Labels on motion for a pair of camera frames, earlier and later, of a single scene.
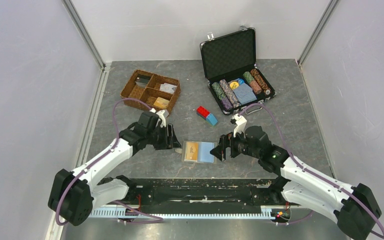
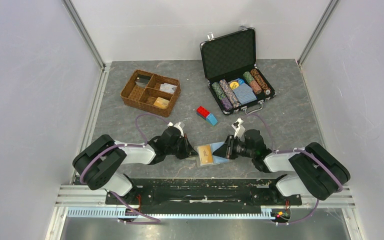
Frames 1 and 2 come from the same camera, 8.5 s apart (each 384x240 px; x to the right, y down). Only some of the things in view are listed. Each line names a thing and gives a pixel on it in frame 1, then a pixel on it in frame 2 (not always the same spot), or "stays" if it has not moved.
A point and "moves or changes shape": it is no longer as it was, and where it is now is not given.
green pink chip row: (253, 83) stays
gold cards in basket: (161, 103) stays
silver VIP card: (168, 88) stays
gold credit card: (191, 151) moves or changes shape
